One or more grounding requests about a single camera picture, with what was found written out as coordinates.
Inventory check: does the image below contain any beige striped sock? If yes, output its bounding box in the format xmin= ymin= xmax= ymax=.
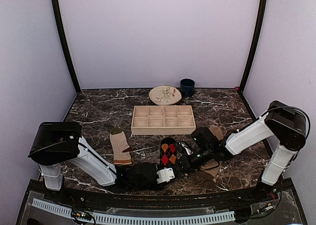
xmin=110 ymin=127 xmax=132 ymax=165

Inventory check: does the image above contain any right black corner post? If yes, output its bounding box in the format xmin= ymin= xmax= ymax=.
xmin=238 ymin=0 xmax=267 ymax=94

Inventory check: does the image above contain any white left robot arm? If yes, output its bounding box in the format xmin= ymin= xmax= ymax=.
xmin=28 ymin=122 xmax=160 ymax=203

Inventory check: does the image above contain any dark blue mug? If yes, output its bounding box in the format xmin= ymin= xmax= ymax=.
xmin=180 ymin=79 xmax=195 ymax=98

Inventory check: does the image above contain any tan plain sock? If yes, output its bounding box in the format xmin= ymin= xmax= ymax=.
xmin=200 ymin=126 xmax=225 ymax=179

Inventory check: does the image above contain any black argyle sock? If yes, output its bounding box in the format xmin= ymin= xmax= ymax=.
xmin=159 ymin=137 xmax=177 ymax=168

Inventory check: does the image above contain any white slotted cable duct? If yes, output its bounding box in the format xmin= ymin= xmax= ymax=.
xmin=32 ymin=198 xmax=236 ymax=225

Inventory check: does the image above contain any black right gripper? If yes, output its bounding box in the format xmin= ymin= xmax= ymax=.
xmin=173 ymin=146 xmax=213 ymax=174

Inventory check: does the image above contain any black corner post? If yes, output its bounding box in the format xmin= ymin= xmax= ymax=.
xmin=238 ymin=0 xmax=267 ymax=94
xmin=51 ymin=0 xmax=81 ymax=94

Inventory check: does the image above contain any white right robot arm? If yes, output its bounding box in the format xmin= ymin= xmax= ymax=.
xmin=177 ymin=100 xmax=311 ymax=202

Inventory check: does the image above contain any patterned ceramic plate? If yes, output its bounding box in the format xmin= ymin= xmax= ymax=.
xmin=149 ymin=85 xmax=182 ymax=105

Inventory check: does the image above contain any wooden compartment tray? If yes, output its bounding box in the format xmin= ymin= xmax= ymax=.
xmin=131 ymin=105 xmax=196 ymax=135

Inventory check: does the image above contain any left black corner post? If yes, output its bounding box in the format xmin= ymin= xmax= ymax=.
xmin=51 ymin=0 xmax=81 ymax=94

